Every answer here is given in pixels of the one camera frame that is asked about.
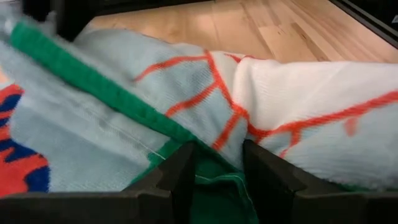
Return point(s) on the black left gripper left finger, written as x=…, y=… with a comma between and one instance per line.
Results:
x=180, y=174

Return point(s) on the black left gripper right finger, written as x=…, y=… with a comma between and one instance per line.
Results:
x=267, y=183

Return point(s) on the dinosaur print towel green backing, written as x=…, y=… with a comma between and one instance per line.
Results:
x=124, y=102

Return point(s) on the black metal table frame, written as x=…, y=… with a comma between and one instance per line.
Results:
x=367, y=21

